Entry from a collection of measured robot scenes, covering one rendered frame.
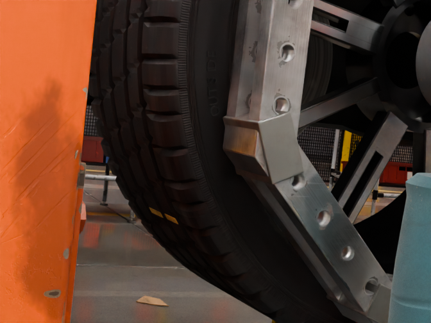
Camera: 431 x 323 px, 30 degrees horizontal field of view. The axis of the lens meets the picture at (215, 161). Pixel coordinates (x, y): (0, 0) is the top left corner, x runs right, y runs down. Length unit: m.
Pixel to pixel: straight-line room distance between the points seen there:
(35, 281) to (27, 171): 0.06
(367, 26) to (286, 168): 0.23
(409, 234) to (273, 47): 0.19
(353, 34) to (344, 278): 0.26
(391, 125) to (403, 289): 0.26
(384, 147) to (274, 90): 0.24
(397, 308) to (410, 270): 0.04
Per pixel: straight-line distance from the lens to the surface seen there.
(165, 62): 0.73
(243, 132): 0.69
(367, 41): 0.86
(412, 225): 0.67
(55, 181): 0.44
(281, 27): 0.68
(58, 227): 0.45
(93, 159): 4.61
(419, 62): 0.84
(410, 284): 0.67
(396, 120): 0.89
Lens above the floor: 0.79
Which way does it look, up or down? 5 degrees down
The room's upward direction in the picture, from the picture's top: 7 degrees clockwise
